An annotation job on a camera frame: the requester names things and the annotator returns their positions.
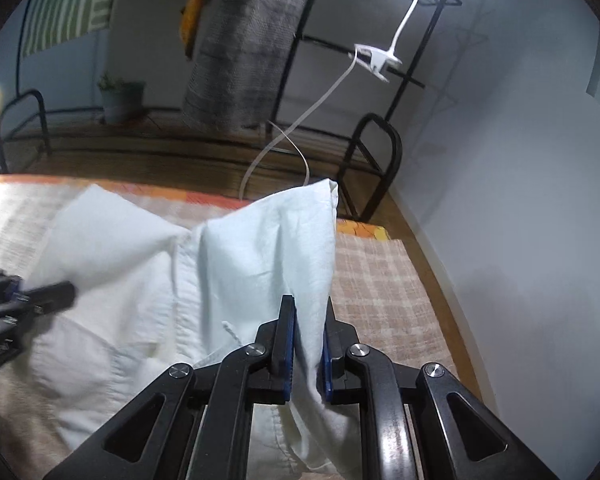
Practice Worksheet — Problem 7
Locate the black metal bed frame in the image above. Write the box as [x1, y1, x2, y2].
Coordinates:
[0, 89, 186, 173]

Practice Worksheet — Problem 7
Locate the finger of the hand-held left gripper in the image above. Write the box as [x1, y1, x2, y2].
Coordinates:
[10, 281, 77, 313]

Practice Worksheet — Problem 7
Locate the potted plant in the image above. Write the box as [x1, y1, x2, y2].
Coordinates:
[97, 74, 147, 125]

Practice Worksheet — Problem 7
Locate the white clip lamp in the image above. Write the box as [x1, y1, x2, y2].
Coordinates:
[352, 0, 453, 85]

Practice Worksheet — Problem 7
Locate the white cable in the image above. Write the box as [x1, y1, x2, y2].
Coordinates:
[240, 55, 361, 201]

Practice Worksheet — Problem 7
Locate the yellow hanging cloth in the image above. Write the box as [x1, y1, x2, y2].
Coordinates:
[179, 0, 216, 56]

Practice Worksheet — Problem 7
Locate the beige checked blanket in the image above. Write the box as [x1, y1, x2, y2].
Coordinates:
[0, 175, 461, 480]

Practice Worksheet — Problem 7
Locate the white garment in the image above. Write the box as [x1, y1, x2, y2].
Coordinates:
[22, 177, 368, 480]

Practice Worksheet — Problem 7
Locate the green striped hanging cloth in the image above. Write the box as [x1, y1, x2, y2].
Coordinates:
[20, 0, 123, 58]

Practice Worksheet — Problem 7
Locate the grey plaid hanging cloth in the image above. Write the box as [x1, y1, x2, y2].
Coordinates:
[181, 0, 326, 133]

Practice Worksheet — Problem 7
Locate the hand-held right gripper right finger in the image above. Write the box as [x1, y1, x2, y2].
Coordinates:
[318, 297, 563, 480]

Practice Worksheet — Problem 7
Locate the black metal rack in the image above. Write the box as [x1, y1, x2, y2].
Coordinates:
[267, 0, 463, 223]

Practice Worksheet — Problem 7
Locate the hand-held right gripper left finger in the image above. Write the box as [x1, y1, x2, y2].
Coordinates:
[42, 295, 297, 480]

